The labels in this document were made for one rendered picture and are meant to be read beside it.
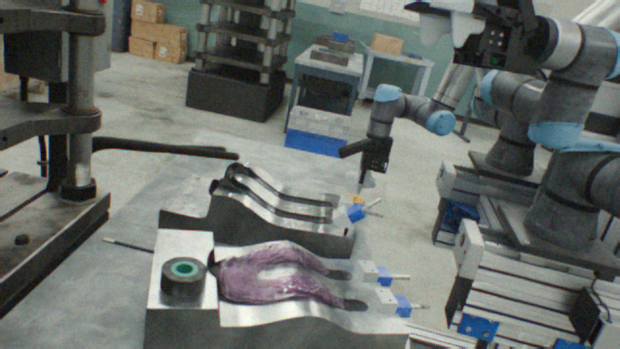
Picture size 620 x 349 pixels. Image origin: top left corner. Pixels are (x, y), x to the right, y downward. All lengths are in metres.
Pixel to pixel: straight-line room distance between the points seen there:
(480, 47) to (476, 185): 0.93
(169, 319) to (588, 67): 0.78
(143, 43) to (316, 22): 2.73
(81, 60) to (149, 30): 6.67
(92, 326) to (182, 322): 0.19
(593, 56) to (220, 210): 0.85
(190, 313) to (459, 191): 1.03
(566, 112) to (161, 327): 0.74
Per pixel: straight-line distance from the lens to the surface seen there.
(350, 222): 1.22
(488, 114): 1.67
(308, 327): 0.90
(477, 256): 1.13
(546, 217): 1.15
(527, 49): 0.77
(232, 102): 5.28
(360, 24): 7.64
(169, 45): 7.86
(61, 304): 1.04
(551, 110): 0.84
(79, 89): 1.33
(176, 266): 0.88
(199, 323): 0.86
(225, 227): 1.21
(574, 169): 1.12
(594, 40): 0.82
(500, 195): 1.62
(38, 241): 1.26
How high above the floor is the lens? 1.43
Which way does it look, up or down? 20 degrees down
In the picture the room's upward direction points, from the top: 12 degrees clockwise
